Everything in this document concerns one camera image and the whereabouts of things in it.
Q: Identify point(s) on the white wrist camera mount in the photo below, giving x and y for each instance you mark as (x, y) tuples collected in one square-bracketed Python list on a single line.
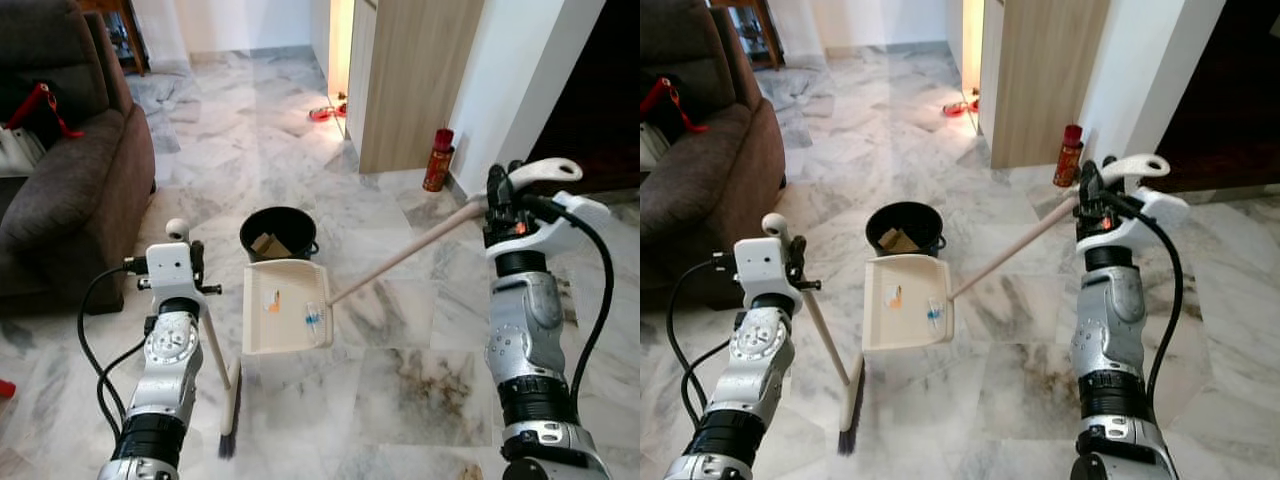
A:
[(565, 225), (760, 262), (172, 265), (1160, 215)]

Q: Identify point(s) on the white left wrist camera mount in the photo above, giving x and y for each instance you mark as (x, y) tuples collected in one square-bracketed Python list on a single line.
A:
[(760, 262), (172, 265)]

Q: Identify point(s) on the wooden broom with white knob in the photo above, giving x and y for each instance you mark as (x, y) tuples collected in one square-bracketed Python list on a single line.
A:
[(825, 335), (215, 340)]

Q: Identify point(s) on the black round bucket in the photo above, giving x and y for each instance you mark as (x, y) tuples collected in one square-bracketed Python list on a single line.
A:
[(925, 220), (300, 225)]

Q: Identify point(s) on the white bag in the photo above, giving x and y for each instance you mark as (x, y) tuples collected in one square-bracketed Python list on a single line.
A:
[(18, 150), (650, 145)]

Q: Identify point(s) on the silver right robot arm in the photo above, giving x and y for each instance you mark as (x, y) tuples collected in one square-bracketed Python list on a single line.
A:
[(1110, 330), (525, 330)]

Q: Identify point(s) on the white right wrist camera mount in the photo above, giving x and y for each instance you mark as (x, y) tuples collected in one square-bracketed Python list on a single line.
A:
[(1160, 215), (565, 225)]

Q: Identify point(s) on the light wood cabinet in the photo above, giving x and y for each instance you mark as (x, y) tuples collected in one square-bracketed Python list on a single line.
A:
[(420, 80), (1045, 80)]

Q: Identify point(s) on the small red floor item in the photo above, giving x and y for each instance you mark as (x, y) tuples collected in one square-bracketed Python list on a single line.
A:
[(957, 107), (322, 113)]

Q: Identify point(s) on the red spray can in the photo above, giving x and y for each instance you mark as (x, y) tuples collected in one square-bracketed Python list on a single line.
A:
[(438, 165), (1068, 160)]

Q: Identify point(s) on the dark brown fabric sofa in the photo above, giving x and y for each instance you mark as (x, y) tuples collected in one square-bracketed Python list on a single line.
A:
[(70, 180), (700, 170)]

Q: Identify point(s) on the dark brown wooden door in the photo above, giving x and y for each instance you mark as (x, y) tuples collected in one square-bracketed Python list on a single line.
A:
[(1225, 90), (590, 90)]

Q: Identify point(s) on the brown cardboard piece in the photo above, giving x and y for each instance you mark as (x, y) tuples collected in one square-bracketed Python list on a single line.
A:
[(897, 240), (268, 244)]

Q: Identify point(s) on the small clear bottle blue label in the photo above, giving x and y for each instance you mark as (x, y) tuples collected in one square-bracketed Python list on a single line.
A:
[(936, 313), (316, 316)]

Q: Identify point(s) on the dark wooden furniture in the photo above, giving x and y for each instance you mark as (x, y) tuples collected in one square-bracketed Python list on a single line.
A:
[(755, 25), (120, 30)]

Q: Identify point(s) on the small red object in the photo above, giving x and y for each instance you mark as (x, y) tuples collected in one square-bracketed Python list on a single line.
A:
[(6, 389)]

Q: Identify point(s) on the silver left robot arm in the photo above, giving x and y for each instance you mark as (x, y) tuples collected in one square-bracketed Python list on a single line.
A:
[(170, 370), (755, 365)]

